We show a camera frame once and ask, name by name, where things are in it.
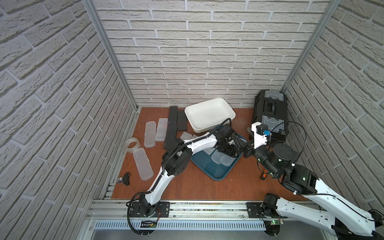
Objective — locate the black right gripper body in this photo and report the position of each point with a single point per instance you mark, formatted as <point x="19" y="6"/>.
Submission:
<point x="261" y="155"/>

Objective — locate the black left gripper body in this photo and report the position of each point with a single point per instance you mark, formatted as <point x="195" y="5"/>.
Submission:
<point x="229" y="144"/>

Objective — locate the clear pencil case rounded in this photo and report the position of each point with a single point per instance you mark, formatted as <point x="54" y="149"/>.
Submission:
<point x="143" y="164"/>
<point x="226" y="160"/>
<point x="216" y="157"/>

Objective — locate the clear pencil case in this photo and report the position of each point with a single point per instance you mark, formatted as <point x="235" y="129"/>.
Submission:
<point x="161" y="130"/>
<point x="209" y="151"/>
<point x="186" y="136"/>
<point x="150" y="134"/>

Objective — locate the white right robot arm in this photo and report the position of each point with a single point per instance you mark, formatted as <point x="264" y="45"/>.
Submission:
<point x="337" y="216"/>

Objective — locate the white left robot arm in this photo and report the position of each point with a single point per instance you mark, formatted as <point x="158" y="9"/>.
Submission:
<point x="176" y="160"/>

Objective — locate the black pencil case far right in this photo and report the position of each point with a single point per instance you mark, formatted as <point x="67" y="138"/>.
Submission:
<point x="182" y="121"/>

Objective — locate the black pencil case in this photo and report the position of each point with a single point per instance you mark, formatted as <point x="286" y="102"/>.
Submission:
<point x="173" y="115"/>
<point x="182" y="121"/>
<point x="171" y="134"/>

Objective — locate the black pencil case near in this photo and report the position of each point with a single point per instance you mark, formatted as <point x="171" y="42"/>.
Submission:
<point x="171" y="134"/>

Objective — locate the black pencil case far left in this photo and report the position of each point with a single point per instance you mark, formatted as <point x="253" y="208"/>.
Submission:
<point x="173" y="115"/>

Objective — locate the teal plastic tray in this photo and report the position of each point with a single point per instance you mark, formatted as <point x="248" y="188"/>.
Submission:
<point x="204" y="161"/>

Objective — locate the white plastic tray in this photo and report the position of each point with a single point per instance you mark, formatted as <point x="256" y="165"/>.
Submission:
<point x="208" y="114"/>

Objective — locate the black plastic toolbox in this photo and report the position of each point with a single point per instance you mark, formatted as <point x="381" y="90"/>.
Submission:
<point x="271" y="109"/>

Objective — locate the clear tape roll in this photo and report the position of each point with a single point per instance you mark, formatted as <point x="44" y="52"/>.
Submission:
<point x="132" y="144"/>

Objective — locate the small black clamp part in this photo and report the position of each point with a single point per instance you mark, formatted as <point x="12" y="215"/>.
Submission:
<point x="125" y="179"/>

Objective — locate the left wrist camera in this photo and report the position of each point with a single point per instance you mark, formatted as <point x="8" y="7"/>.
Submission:
<point x="225" y="132"/>

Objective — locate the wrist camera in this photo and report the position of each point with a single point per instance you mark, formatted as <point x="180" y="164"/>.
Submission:
<point x="225" y="132"/>
<point x="261" y="134"/>

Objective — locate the orange handled screwdriver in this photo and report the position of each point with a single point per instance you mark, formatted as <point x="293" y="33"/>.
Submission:
<point x="264" y="175"/>

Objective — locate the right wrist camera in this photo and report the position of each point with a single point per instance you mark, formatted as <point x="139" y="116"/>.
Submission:
<point x="261" y="134"/>

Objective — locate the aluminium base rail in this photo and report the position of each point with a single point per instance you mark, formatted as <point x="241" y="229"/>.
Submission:
<point x="181" y="210"/>

